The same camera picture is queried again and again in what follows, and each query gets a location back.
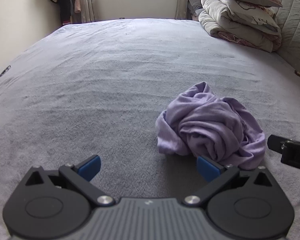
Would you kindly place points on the dark label on sheet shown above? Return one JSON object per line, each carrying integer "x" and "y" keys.
{"x": 4, "y": 72}

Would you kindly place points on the grey and pink cushion pile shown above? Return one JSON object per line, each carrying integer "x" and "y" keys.
{"x": 193, "y": 5}

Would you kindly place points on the hanging dark clothes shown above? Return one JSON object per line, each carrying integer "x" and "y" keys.
{"x": 65, "y": 2}

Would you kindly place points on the grey quilted headboard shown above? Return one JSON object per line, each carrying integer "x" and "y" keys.
{"x": 295, "y": 30}

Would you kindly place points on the bed with grey sheet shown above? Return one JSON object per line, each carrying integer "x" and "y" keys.
{"x": 115, "y": 80}

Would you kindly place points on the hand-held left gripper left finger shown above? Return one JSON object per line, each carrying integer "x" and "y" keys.
{"x": 91, "y": 166}

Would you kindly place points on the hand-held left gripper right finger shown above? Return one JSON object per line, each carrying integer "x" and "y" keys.
{"x": 206, "y": 168}

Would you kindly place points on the folded grey quilt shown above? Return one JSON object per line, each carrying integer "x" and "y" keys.
{"x": 235, "y": 22}

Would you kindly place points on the purple shirt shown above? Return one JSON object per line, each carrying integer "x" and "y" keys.
{"x": 210, "y": 130}

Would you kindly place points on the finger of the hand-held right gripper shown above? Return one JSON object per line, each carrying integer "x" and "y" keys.
{"x": 276, "y": 143}

